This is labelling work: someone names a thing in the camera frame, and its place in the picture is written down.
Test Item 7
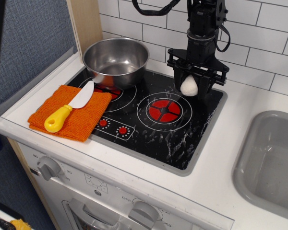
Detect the white sushi with black band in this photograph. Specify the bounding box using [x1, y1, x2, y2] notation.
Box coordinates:
[180, 75, 198, 97]

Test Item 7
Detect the black cable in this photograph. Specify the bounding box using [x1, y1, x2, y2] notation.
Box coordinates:
[131, 0, 183, 17]

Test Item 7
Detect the grey right oven knob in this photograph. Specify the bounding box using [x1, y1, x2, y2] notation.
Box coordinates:
[128, 201, 159, 230]

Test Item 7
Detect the grey oven knob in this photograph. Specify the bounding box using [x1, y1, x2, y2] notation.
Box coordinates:
[128, 201, 159, 230]
[37, 156, 61, 181]

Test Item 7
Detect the wooden side post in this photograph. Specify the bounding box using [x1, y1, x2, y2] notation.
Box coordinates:
[66, 0, 103, 58]

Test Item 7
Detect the orange folded cloth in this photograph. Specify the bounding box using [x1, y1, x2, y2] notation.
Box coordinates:
[28, 85, 112, 142]

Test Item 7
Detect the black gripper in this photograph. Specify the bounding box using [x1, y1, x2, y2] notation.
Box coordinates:
[168, 34, 229, 100]

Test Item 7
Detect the white toy oven front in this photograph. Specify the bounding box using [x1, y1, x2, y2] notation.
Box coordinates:
[19, 144, 233, 230]

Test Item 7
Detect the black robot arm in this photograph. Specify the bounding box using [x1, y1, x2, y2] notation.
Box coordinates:
[168, 0, 229, 100]

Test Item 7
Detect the black toy stovetop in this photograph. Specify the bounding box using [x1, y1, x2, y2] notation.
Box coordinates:
[67, 67, 228, 177]

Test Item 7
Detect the yellow handled toy knife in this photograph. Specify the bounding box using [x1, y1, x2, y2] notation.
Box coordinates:
[44, 80, 95, 133]

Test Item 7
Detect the grey sink basin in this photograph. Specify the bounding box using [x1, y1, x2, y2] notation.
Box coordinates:
[233, 111, 288, 219]

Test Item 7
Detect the stainless steel pot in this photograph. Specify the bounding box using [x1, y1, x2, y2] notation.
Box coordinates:
[83, 37, 150, 90]

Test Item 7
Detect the grey left oven knob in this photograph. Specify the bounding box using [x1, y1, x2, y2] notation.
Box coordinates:
[37, 156, 61, 181]

